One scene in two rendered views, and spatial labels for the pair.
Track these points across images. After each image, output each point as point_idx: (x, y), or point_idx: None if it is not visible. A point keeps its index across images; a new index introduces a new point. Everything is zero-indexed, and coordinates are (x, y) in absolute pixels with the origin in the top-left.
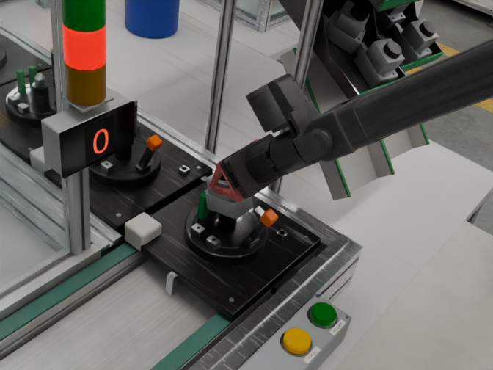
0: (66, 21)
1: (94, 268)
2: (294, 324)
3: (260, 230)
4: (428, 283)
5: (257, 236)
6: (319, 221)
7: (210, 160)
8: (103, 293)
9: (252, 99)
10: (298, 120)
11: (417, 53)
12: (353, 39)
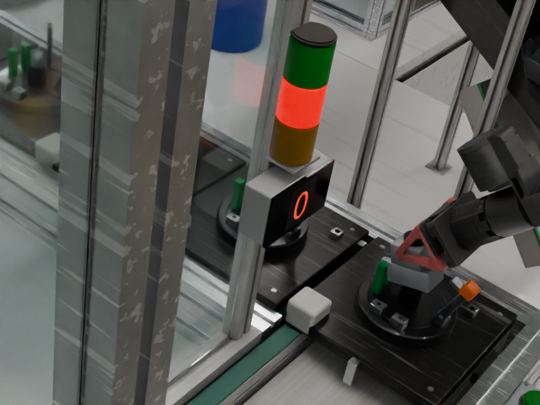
0: (292, 78)
1: (258, 355)
2: None
3: (457, 304)
4: None
5: (452, 312)
6: (509, 294)
7: (361, 219)
8: (268, 385)
9: (468, 154)
10: (525, 177)
11: None
12: None
